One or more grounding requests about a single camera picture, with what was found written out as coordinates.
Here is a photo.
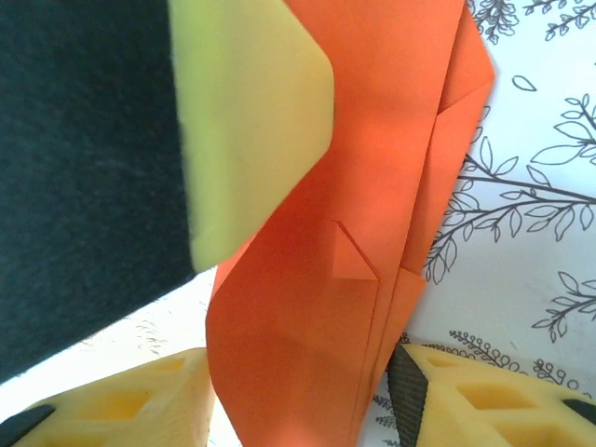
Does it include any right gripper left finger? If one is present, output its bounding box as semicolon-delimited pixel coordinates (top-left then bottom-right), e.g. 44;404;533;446
0;346;216;447

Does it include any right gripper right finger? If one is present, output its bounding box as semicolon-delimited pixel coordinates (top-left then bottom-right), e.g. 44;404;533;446
387;344;596;447

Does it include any floral patterned table cover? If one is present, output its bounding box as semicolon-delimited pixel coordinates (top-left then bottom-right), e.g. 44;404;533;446
0;0;596;447

